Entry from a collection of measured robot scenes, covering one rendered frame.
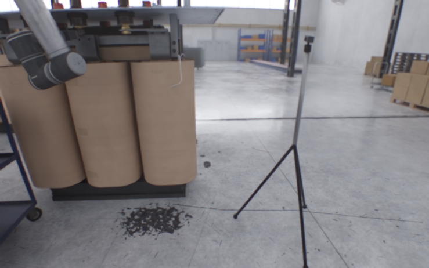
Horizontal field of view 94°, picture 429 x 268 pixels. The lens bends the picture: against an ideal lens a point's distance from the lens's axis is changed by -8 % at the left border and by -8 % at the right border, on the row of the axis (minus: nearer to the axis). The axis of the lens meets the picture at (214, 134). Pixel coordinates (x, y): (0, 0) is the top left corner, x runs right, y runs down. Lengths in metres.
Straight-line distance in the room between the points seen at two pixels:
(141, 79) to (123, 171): 0.68
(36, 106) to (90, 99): 0.36
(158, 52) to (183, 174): 0.85
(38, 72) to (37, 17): 0.25
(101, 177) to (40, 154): 0.44
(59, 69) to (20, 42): 0.21
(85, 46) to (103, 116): 0.44
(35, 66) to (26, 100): 0.54
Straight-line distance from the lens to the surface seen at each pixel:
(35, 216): 2.06
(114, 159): 1.66
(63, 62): 1.15
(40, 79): 1.27
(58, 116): 1.76
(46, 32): 1.17
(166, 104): 1.44
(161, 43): 1.44
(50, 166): 1.89
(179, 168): 1.61
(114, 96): 1.53
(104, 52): 1.63
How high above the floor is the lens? 1.15
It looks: 21 degrees down
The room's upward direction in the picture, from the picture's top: straight up
